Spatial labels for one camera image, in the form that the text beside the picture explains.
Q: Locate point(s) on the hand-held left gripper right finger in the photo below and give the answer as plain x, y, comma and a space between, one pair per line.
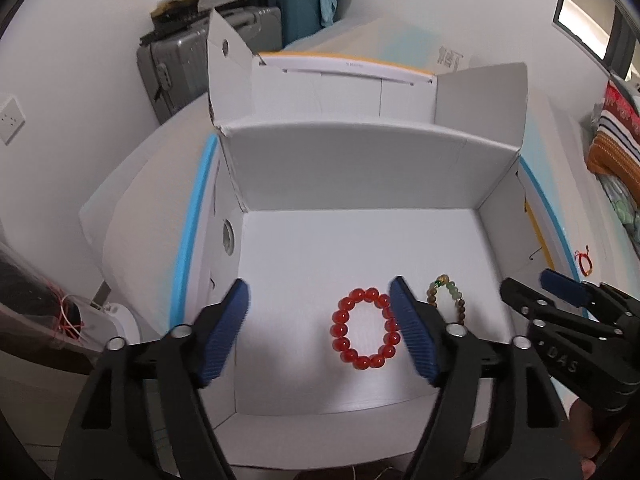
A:
415, 335

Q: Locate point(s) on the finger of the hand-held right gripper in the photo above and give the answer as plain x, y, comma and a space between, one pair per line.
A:
562, 284
522, 300

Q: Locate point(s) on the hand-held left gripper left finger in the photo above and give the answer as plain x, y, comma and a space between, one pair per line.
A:
225, 332

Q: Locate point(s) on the white cardboard box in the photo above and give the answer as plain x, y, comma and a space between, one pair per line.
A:
350, 240

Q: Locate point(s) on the person's right hand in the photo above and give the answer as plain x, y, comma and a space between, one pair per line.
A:
582, 432

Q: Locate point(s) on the floral pillow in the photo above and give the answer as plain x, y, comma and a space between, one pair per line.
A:
620, 205

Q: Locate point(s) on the white appliance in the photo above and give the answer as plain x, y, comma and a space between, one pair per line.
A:
112, 322

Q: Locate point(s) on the striped pillow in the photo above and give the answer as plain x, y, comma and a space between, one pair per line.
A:
617, 130

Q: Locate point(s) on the dark plastic bag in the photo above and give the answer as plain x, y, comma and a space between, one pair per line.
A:
25, 300

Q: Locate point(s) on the grey hard suitcase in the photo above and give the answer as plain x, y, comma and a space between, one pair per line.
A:
190, 70

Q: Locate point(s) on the window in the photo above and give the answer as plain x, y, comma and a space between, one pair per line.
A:
600, 15

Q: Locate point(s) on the teal hard suitcase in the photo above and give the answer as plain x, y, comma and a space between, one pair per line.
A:
295, 5

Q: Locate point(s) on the light blue cloth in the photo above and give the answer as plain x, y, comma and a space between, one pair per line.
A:
326, 0

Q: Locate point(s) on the white wall socket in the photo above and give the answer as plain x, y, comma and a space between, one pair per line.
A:
9, 119

